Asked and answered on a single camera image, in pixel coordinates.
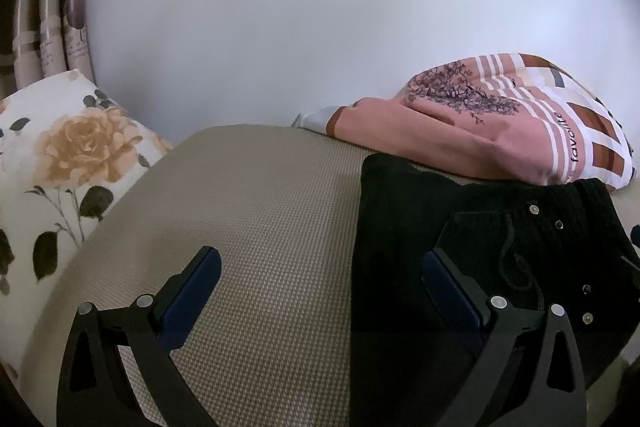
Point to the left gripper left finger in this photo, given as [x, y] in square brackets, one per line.
[94, 389]

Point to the floral white pillow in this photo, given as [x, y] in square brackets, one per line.
[68, 154]

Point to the pink plaid pillow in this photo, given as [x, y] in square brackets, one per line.
[491, 117]

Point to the black pants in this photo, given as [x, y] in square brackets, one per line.
[533, 245]

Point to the beige mattress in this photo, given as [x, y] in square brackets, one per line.
[273, 344]

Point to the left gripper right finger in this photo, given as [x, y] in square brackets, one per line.
[490, 326]

